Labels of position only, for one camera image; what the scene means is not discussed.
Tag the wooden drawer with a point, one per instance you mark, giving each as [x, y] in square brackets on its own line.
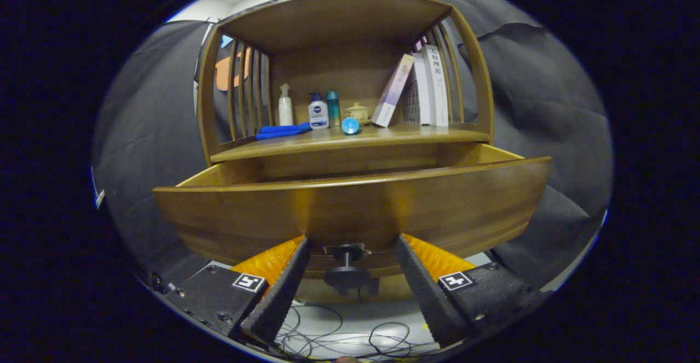
[350, 210]

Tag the beige lidded teacup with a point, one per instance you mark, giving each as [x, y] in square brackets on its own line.
[358, 112]

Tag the teal bottle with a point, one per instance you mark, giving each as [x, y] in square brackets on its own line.
[333, 109]

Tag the patterned cover book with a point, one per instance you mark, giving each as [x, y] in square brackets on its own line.
[424, 95]

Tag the thick white book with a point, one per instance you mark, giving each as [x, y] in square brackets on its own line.
[439, 89]

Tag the blue squeeze tube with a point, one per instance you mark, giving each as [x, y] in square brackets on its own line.
[350, 126]

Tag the purple cover book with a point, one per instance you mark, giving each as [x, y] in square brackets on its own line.
[392, 91]

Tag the white bottle blue cap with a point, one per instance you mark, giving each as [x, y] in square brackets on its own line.
[318, 116]

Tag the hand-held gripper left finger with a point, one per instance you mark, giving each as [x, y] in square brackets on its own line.
[281, 297]

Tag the white pump bottle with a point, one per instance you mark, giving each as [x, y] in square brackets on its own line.
[285, 112]

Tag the wooden countertop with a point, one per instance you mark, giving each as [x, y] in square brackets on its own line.
[383, 133]

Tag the wooden cabinet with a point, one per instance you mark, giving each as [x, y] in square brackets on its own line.
[339, 73]

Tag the blue folded cloth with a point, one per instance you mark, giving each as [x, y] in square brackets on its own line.
[281, 131]

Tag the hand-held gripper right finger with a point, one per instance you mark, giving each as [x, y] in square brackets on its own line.
[424, 292]

